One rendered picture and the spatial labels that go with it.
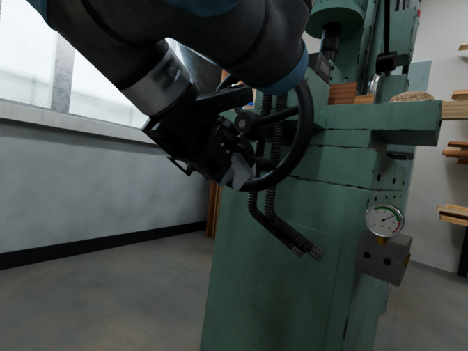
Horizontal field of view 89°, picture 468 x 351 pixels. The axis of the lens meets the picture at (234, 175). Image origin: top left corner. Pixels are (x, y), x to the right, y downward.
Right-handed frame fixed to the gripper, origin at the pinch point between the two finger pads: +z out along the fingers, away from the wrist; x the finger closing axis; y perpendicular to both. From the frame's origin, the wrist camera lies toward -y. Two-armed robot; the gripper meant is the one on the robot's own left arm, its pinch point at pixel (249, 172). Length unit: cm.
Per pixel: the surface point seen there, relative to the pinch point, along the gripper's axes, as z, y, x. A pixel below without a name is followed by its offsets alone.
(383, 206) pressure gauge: 16.5, -6.4, 18.9
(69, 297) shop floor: 37, 61, -93
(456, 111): 24, -37, 26
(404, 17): 21, -77, 10
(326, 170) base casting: 19.2, -14.3, 5.0
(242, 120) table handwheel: -2.0, -10.9, -6.8
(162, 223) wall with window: 98, 11, -144
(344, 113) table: 12.3, -26.1, 7.0
